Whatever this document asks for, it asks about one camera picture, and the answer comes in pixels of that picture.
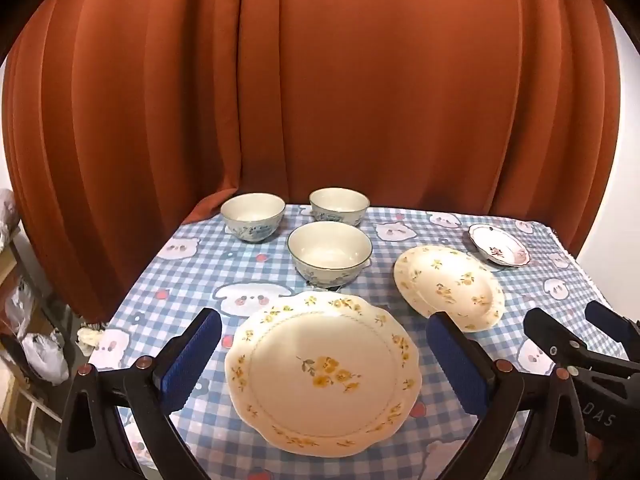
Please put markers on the large yellow floral plate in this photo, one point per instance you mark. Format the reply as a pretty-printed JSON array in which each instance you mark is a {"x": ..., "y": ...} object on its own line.
[{"x": 320, "y": 385}]

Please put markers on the small red patterned plate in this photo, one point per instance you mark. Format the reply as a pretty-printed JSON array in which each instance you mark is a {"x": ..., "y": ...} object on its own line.
[{"x": 500, "y": 247}]

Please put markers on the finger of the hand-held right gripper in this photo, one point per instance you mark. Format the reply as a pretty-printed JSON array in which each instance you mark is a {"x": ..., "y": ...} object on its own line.
[
  {"x": 605, "y": 317},
  {"x": 550, "y": 332}
]

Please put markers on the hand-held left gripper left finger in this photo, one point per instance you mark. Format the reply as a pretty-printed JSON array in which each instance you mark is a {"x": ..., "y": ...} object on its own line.
[{"x": 192, "y": 360}]

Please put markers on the cluttered wooden shelf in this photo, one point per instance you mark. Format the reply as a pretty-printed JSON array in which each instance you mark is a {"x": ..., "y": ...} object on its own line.
[{"x": 15, "y": 255}]

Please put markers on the white plastic bag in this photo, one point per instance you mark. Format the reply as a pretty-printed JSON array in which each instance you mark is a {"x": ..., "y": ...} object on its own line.
[
  {"x": 20, "y": 307},
  {"x": 42, "y": 357}
]

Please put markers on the blue checkered printed tablecloth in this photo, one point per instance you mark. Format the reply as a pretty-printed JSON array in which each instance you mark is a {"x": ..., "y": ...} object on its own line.
[{"x": 190, "y": 280}]

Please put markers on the orange curtain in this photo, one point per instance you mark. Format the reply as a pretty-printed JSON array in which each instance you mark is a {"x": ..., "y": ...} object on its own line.
[{"x": 320, "y": 85}]

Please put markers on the blue floral ceramic bowl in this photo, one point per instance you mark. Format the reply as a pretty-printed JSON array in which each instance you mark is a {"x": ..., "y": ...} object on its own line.
[
  {"x": 330, "y": 267},
  {"x": 340, "y": 215},
  {"x": 252, "y": 227}
]

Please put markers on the white crumpled cloth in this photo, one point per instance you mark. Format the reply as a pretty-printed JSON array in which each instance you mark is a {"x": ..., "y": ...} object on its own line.
[{"x": 90, "y": 337}]

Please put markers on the medium yellow floral plate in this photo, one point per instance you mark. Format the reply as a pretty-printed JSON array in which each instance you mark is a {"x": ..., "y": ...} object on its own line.
[{"x": 445, "y": 285}]

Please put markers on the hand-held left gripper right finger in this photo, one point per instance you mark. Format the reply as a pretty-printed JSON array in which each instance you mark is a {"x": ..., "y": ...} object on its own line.
[{"x": 457, "y": 365}]

